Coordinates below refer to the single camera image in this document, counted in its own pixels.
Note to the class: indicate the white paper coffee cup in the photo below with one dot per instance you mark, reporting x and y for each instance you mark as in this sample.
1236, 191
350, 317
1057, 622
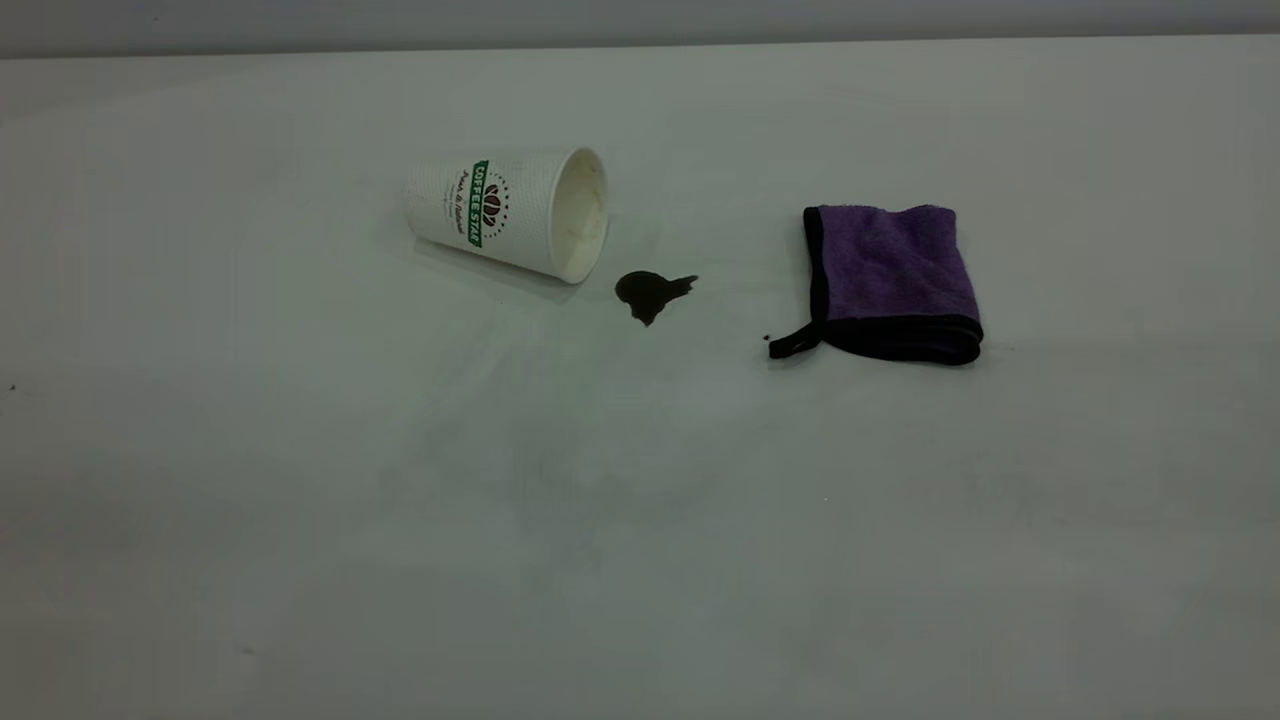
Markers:
520, 212

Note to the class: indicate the purple microfiber cloth black trim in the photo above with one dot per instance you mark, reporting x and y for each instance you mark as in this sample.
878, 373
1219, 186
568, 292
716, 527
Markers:
892, 270

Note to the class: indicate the dark coffee spill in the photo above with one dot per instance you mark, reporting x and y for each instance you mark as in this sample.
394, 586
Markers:
648, 291

